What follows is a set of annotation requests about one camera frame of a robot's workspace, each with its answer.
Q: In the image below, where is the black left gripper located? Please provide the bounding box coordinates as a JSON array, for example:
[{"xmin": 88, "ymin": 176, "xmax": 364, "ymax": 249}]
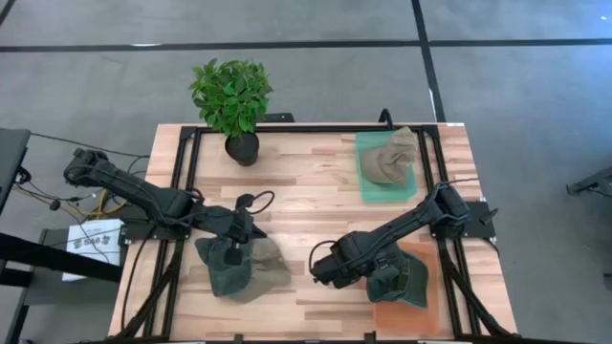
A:
[{"xmin": 193, "ymin": 193, "xmax": 268, "ymax": 267}]

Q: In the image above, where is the dark green cap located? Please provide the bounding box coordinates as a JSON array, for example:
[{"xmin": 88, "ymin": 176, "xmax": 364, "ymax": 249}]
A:
[
  {"xmin": 366, "ymin": 250, "xmax": 430, "ymax": 311},
  {"xmin": 194, "ymin": 236, "xmax": 254, "ymax": 298}
]

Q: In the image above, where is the translucent orange mat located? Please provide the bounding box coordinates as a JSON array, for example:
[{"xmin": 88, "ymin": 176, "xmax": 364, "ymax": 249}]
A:
[{"xmin": 372, "ymin": 238, "xmax": 442, "ymax": 335}]

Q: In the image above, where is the translucent green mat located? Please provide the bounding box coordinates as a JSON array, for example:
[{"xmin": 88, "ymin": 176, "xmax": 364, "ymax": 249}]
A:
[{"xmin": 355, "ymin": 131, "xmax": 418, "ymax": 204}]

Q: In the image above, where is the green plant in black pot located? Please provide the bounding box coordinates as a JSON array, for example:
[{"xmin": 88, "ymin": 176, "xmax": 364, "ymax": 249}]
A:
[{"xmin": 189, "ymin": 57, "xmax": 274, "ymax": 167}]

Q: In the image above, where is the white paper label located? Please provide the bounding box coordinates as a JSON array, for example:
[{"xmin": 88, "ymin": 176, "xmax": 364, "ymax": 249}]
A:
[{"xmin": 61, "ymin": 218, "xmax": 125, "ymax": 283}]

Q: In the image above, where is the black beam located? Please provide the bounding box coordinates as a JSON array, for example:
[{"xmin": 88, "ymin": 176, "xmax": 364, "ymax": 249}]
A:
[{"xmin": 0, "ymin": 232, "xmax": 124, "ymax": 288}]

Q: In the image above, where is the black desk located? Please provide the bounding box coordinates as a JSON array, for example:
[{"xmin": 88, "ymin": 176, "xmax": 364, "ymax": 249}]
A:
[{"xmin": 0, "ymin": 127, "xmax": 33, "ymax": 216}]

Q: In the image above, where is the black stand leg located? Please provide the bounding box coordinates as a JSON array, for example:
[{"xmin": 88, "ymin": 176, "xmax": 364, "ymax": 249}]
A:
[{"xmin": 566, "ymin": 165, "xmax": 612, "ymax": 198}]

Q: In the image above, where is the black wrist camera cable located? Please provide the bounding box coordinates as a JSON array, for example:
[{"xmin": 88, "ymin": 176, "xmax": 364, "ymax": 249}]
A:
[
  {"xmin": 246, "ymin": 189, "xmax": 276, "ymax": 216},
  {"xmin": 308, "ymin": 240, "xmax": 337, "ymax": 273}
]

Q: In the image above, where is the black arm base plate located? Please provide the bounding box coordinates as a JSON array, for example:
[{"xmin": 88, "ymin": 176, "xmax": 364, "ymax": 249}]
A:
[
  {"xmin": 119, "ymin": 217, "xmax": 192, "ymax": 241},
  {"xmin": 429, "ymin": 200, "xmax": 497, "ymax": 240}
]

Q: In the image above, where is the black aluminium table frame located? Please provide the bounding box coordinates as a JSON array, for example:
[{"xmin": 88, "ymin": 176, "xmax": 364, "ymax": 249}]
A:
[{"xmin": 114, "ymin": 122, "xmax": 522, "ymax": 344}]

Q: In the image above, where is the yellow cable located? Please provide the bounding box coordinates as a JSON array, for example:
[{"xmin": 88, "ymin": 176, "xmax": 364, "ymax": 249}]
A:
[{"xmin": 93, "ymin": 188, "xmax": 128, "ymax": 219}]

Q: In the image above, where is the long black cable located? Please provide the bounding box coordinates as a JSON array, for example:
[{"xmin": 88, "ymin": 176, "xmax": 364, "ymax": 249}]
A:
[{"xmin": 28, "ymin": 131, "xmax": 150, "ymax": 160}]

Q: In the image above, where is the black cable with round plug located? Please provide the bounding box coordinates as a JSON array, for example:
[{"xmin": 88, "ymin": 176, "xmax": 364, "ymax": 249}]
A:
[{"xmin": 13, "ymin": 183, "xmax": 97, "ymax": 214}]

